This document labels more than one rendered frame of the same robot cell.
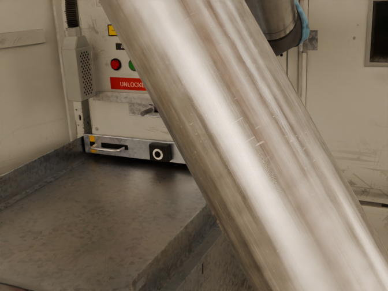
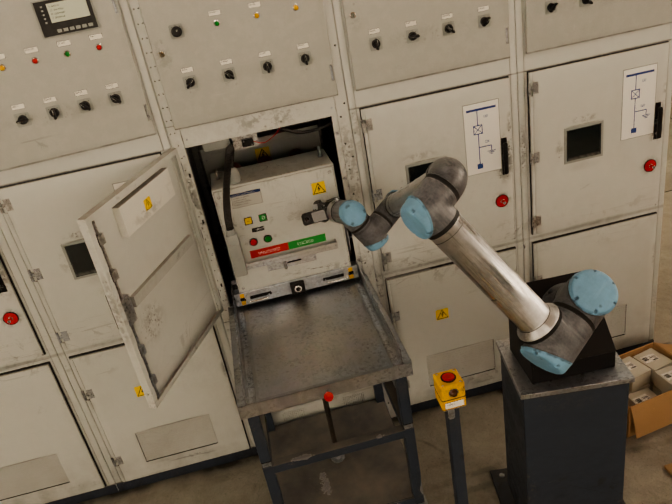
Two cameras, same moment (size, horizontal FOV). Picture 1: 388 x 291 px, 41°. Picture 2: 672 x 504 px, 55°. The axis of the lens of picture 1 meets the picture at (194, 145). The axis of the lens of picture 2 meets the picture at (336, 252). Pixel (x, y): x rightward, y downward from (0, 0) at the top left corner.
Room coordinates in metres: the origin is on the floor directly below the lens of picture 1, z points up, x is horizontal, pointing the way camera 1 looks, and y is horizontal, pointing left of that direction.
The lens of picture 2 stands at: (-0.74, 1.18, 2.25)
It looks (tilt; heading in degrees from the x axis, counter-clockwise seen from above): 27 degrees down; 328
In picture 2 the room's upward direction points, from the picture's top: 11 degrees counter-clockwise
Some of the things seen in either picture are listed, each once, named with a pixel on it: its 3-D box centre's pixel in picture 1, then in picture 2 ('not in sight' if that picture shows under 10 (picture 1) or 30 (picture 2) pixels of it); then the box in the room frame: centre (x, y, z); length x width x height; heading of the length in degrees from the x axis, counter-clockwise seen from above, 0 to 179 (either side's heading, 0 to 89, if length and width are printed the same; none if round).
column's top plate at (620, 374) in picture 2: not in sight; (560, 360); (0.42, -0.36, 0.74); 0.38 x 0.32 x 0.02; 56
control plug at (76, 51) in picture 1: (79, 67); (236, 253); (1.44, 0.31, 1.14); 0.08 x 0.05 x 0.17; 155
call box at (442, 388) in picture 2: not in sight; (449, 389); (0.50, 0.10, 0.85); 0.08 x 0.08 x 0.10; 65
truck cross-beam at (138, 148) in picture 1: (165, 148); (296, 283); (1.43, 0.08, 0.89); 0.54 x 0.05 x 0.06; 65
